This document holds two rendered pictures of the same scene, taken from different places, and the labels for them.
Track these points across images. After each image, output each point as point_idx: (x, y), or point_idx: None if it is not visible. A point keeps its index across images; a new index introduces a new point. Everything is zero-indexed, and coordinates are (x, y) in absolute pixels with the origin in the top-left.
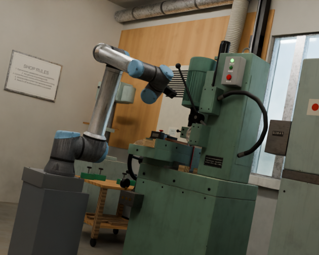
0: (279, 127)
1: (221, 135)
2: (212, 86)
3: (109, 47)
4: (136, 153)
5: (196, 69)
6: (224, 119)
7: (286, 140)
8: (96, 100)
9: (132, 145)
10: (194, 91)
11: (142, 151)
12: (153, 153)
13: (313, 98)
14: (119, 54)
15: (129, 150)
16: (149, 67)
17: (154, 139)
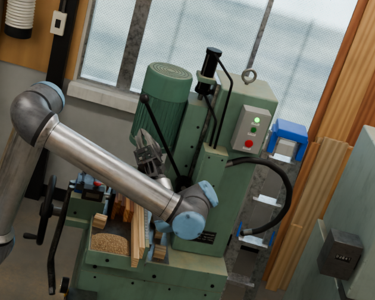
0: (346, 252)
1: (216, 206)
2: (215, 147)
3: (58, 118)
4: (106, 264)
5: (171, 99)
6: (222, 186)
7: (353, 267)
8: (5, 185)
9: (96, 253)
10: (165, 133)
11: (117, 262)
12: (141, 265)
13: None
14: (125, 172)
15: (90, 259)
16: (206, 215)
17: (141, 249)
